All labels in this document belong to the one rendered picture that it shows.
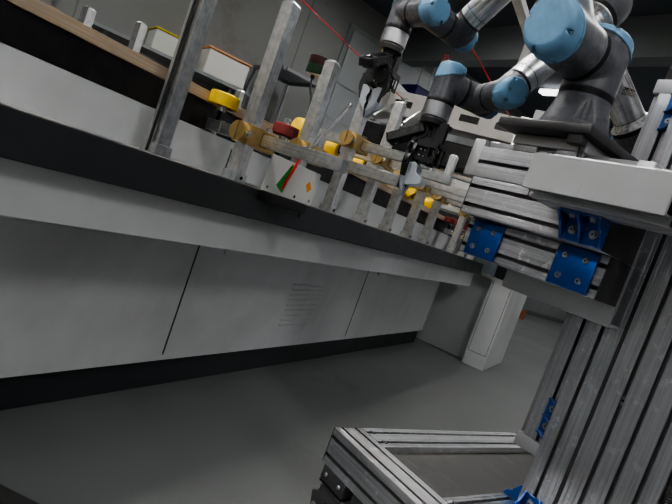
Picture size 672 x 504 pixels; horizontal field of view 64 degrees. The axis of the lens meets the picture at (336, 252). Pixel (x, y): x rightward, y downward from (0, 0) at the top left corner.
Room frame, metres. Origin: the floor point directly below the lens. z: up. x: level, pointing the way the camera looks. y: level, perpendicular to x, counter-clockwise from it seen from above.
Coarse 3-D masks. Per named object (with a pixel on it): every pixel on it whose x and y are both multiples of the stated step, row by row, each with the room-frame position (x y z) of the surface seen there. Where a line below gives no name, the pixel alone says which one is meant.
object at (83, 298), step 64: (0, 0) 0.99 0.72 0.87; (0, 64) 1.02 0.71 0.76; (64, 64) 1.12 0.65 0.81; (128, 64) 1.25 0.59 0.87; (128, 128) 1.30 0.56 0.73; (192, 128) 1.47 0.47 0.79; (320, 192) 2.12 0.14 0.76; (384, 192) 2.61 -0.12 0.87; (0, 256) 1.11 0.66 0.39; (64, 256) 1.24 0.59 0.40; (128, 256) 1.40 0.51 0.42; (192, 256) 1.61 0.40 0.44; (256, 256) 1.89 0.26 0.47; (0, 320) 1.15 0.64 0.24; (64, 320) 1.29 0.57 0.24; (128, 320) 1.47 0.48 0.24; (192, 320) 1.70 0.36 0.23; (256, 320) 2.01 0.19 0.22; (320, 320) 2.46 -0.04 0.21; (384, 320) 3.16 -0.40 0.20; (0, 384) 1.22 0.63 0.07; (64, 384) 1.37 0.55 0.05; (128, 384) 1.57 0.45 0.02
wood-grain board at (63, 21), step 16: (16, 0) 1.00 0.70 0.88; (32, 0) 1.03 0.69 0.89; (48, 16) 1.06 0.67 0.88; (64, 16) 1.09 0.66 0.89; (80, 32) 1.12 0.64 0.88; (96, 32) 1.15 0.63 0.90; (112, 48) 1.19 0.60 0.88; (128, 48) 1.22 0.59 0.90; (144, 64) 1.27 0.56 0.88; (208, 96) 1.47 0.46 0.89; (240, 112) 1.59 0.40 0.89
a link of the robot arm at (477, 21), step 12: (480, 0) 1.50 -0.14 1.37; (492, 0) 1.49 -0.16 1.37; (504, 0) 1.49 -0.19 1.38; (468, 12) 1.53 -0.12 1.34; (480, 12) 1.51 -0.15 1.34; (492, 12) 1.51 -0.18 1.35; (456, 24) 1.53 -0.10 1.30; (468, 24) 1.53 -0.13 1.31; (480, 24) 1.54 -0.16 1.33; (444, 36) 1.55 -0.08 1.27; (456, 36) 1.55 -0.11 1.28; (468, 36) 1.56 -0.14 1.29; (456, 48) 1.59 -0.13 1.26; (468, 48) 1.60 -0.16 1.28
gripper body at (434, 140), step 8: (424, 120) 1.44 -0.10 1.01; (432, 120) 1.43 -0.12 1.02; (440, 120) 1.43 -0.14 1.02; (432, 128) 1.47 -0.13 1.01; (440, 128) 1.43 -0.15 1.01; (448, 128) 1.43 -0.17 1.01; (416, 136) 1.46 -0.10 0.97; (424, 136) 1.45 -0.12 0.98; (432, 136) 1.45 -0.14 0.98; (440, 136) 1.43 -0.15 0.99; (408, 144) 1.45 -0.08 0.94; (416, 144) 1.44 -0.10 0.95; (424, 144) 1.43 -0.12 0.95; (432, 144) 1.42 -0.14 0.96; (440, 144) 1.43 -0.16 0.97; (416, 152) 1.45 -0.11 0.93; (424, 152) 1.44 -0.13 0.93; (432, 152) 1.43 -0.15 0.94; (440, 152) 1.45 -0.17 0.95; (416, 160) 1.47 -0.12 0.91; (424, 160) 1.42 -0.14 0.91; (432, 160) 1.41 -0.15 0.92; (440, 160) 1.46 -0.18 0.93
